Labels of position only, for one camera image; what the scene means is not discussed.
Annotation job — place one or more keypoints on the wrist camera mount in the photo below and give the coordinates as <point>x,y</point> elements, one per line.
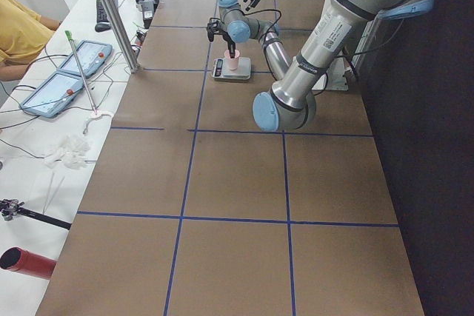
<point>214,28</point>

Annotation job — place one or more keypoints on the blue teach pendant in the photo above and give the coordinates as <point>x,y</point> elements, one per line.
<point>92,55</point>
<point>52,96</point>

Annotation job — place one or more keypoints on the aluminium frame post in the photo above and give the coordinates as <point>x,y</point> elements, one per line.
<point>120,34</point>

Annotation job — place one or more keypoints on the red cylinder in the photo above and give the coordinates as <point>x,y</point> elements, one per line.
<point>24,262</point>

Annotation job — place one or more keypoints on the white tweezers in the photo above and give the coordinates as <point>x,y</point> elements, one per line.
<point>52,190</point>

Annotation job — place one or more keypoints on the person in yellow shirt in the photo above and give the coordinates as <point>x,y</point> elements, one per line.
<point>24,34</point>

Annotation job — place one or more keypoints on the pink plastic cup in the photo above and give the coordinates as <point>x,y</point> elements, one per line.
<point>232,63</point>

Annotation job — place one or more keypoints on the white mounting pillar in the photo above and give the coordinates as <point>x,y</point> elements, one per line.
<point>334,79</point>

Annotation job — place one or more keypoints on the upper blue teach pendant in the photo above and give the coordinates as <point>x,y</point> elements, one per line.
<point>92,55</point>

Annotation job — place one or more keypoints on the crumpled white tissue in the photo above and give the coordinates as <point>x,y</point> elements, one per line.
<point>71,150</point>

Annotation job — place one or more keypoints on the silver digital kitchen scale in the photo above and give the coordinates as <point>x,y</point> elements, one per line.
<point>222,71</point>

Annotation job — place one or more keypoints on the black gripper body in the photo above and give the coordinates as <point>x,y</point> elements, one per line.
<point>227,38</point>

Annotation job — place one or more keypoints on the white plastic hook piece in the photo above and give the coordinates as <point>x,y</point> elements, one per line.
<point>97,118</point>

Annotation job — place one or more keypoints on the metal rod green tip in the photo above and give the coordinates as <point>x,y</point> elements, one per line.
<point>76,56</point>

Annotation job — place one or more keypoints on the black computer mouse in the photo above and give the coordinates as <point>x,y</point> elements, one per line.
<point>102,26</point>

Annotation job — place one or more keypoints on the lower blue teach pendant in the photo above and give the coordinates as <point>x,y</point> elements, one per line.
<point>52,96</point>

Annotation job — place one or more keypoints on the black tripod leg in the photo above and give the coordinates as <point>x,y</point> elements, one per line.
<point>10,209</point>

